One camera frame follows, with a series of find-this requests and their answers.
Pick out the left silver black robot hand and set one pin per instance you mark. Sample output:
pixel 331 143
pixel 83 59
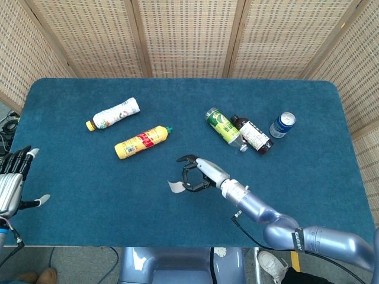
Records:
pixel 10 189

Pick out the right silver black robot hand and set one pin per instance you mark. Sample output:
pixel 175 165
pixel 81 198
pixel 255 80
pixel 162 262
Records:
pixel 211 173

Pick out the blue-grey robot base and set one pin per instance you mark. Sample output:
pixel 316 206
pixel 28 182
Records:
pixel 171 266

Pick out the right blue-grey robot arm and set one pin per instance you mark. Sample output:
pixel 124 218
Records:
pixel 325 238

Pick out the black power box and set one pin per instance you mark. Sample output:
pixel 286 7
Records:
pixel 4 145

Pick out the clear bottle green label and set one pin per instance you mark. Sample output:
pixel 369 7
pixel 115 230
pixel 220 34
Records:
pixel 225 127

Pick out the dark bottle white label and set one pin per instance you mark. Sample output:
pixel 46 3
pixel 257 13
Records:
pixel 253 134

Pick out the yellow bottle green cap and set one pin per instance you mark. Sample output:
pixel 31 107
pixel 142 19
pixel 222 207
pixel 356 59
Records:
pixel 139 143

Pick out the white round disc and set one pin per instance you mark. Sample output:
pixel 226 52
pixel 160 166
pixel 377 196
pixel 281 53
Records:
pixel 220 252

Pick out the blue white drink can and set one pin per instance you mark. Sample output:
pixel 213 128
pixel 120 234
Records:
pixel 281 125

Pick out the brown leather shoe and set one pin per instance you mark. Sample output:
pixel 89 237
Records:
pixel 47 275
pixel 26 277

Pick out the white sneaker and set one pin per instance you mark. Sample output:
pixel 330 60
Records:
pixel 272 264

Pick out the white bottle yellow cap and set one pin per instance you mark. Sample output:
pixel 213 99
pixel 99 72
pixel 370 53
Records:
pixel 114 114

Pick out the black trouser leg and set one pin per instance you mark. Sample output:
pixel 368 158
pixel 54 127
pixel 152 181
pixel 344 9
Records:
pixel 299 276

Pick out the woven bamboo screen panel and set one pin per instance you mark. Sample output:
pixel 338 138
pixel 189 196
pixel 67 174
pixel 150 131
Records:
pixel 284 35
pixel 26 53
pixel 94 35
pixel 358 74
pixel 189 35

